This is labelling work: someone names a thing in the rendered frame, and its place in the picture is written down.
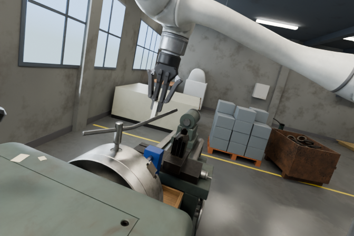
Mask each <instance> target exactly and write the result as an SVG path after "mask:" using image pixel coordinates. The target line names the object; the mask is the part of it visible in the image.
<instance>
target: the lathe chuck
mask: <svg viewBox="0 0 354 236"><path fill-rule="evenodd" d="M113 148H114V143H109V144H103V145H100V146H98V147H96V148H94V149H92V150H90V151H88V152H86V153H84V154H82V155H85V154H101V155H105V156H108V157H111V158H113V159H115V160H117V161H119V162H120V163H122V164H123V165H124V166H126V167H127V168H128V169H129V170H130V171H131V172H132V173H133V174H134V175H135V176H136V177H137V179H138V180H139V181H140V183H141V184H142V186H143V188H144V190H145V192H146V194H147V196H149V197H151V198H154V199H156V200H159V201H161V202H163V189H162V184H161V181H160V178H159V176H158V174H156V175H155V178H153V176H152V175H151V173H150V172H149V170H148V169H147V168H146V167H147V166H146V164H147V165H149V164H150V162H149V161H148V160H147V159H146V158H145V157H144V156H143V155H142V154H141V153H139V152H138V151H136V150H135V149H133V148H131V147H128V146H126V145H122V144H120V145H119V149H121V150H122V152H119V153H115V152H111V151H110V150H111V149H113Z"/></svg>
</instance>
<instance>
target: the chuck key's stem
mask: <svg viewBox="0 0 354 236"><path fill-rule="evenodd" d="M115 128H116V129H117V131H116V132H114V140H113V143H114V151H115V152H117V151H119V145H120V143H121V139H122V131H123V122H116V123H115Z"/></svg>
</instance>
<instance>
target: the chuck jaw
mask: <svg viewBox="0 0 354 236"><path fill-rule="evenodd" d="M146 166H147V167H146V168H147V169H148V170H149V172H150V173H151V175H152V176H153V178H155V175H156V174H155V172H156V171H157V169H156V167H155V166H154V164H153V163H152V161H150V164H149V165H147V164H146Z"/></svg>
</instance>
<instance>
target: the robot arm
mask: <svg viewBox="0 0 354 236"><path fill-rule="evenodd" d="M135 1H136V3H137V5H138V6H139V8H140V9H141V10H142V11H143V12H144V13H145V14H146V15H147V16H149V17H150V18H151V19H153V20H155V21H156V22H158V23H160V24H162V26H163V31H162V34H161V39H160V43H159V49H160V50H162V51H161V52H160V53H159V57H158V60H157V64H156V66H155V67H154V68H153V69H148V70H147V74H148V76H149V80H148V98H150V99H151V100H152V104H151V107H150V109H151V110H152V113H151V117H150V118H153V117H155V116H157V115H158V113H159V112H161V111H162V107H163V104H164V103H165V104H166V103H169V102H170V100H171V98H172V96H173V94H174V93H175V91H176V89H177V88H178V86H179V85H180V84H181V83H182V82H183V79H181V78H180V77H179V76H178V74H179V73H178V69H179V65H180V61H181V58H180V56H184V55H185V51H186V47H187V44H188V41H189V38H190V36H191V34H192V32H193V30H194V27H195V24H200V25H203V26H206V27H209V28H211V29H213V30H216V31H218V32H220V33H222V34H224V35H226V36H228V37H230V38H232V39H233V40H235V41H237V42H239V43H241V44H243V45H244V46H246V47H248V48H250V49H252V50H254V51H256V52H257V53H259V54H261V55H263V56H265V57H267V58H269V59H271V60H273V61H275V62H277V63H279V64H281V65H283V66H285V67H287V68H289V69H291V70H293V71H295V72H297V73H299V74H301V75H303V76H305V77H306V78H308V79H310V80H312V81H313V82H315V83H317V84H318V85H320V86H322V87H323V88H325V89H326V90H328V91H330V92H332V93H335V94H337V95H339V96H341V97H343V98H344V99H346V100H348V101H351V102H354V54H348V53H340V52H333V51H326V50H320V49H317V48H312V47H307V46H303V45H300V44H297V43H294V42H292V41H290V40H288V39H286V38H284V37H282V36H280V35H278V34H276V33H274V32H273V31H271V30H269V29H267V28H265V27H263V26H262V25H260V24H258V23H256V22H254V21H252V20H250V19H249V18H247V17H245V16H243V15H241V14H240V13H238V12H236V11H234V10H232V9H230V8H228V7H226V6H224V5H222V4H220V3H218V2H216V1H214V0H135ZM155 73H156V76H157V80H156V86H155V90H154V74H155ZM174 78H175V83H174V84H173V86H172V88H171V90H170V91H169V93H168V95H167V97H166V94H167V91H168V87H169V84H170V82H171V81H172V80H173V79H174ZM163 81H164V82H163ZM162 83H163V88H162V92H161V96H160V100H159V101H158V97H159V93H160V89H161V86H162Z"/></svg>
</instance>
